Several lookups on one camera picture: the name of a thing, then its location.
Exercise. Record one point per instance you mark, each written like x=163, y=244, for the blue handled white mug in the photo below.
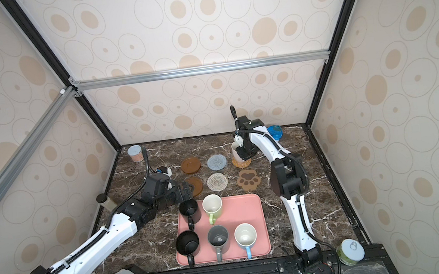
x=246, y=236

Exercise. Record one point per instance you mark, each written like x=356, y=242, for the grey mug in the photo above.
x=218, y=237

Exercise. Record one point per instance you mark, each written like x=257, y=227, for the pink jar white lid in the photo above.
x=136, y=153

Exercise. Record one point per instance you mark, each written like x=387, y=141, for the white cup blue lid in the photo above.
x=276, y=132

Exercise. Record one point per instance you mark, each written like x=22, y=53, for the grey felt round coaster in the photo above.
x=217, y=162

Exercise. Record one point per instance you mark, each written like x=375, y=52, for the cork paw print coaster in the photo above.
x=248, y=180

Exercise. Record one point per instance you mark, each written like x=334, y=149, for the woven rattan round coaster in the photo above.
x=241, y=164

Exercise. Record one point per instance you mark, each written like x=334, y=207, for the pink rectangular tray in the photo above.
x=236, y=210

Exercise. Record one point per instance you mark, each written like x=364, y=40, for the pink handled white mug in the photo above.
x=236, y=157

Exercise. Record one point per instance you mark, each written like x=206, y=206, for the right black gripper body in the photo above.
x=243, y=148

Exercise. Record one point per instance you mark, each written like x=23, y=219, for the diagonal aluminium bar left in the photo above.
x=32, y=141

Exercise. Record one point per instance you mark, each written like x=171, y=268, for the horizontal aluminium bar rear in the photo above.
x=208, y=69

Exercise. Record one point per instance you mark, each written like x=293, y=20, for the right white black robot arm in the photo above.
x=290, y=181

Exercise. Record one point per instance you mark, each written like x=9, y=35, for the dark brown wooden coaster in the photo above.
x=191, y=165

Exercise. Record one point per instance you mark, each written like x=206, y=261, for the black mug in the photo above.
x=188, y=245
x=190, y=211

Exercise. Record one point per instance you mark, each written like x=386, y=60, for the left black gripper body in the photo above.
x=174, y=195

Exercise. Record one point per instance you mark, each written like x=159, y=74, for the light brown wooden coaster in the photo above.
x=197, y=185

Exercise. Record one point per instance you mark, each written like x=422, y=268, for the green handled white mug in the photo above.
x=212, y=205

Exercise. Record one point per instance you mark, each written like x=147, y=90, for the white woven round coaster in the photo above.
x=217, y=182

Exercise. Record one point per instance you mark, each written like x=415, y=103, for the small bottle black cap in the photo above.
x=106, y=202

